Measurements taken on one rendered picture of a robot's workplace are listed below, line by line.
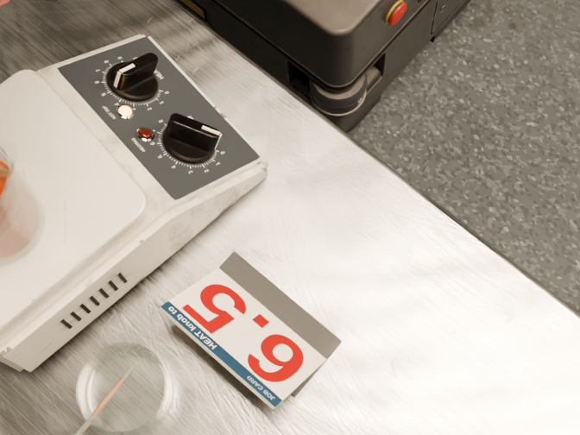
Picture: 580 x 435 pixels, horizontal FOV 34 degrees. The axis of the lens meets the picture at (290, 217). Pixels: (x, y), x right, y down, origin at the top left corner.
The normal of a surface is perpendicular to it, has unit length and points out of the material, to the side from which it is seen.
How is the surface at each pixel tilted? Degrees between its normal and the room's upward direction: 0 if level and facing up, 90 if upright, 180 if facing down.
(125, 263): 90
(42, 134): 0
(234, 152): 30
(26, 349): 90
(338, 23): 0
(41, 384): 0
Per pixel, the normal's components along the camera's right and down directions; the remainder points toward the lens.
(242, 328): 0.39, -0.71
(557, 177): -0.04, -0.32
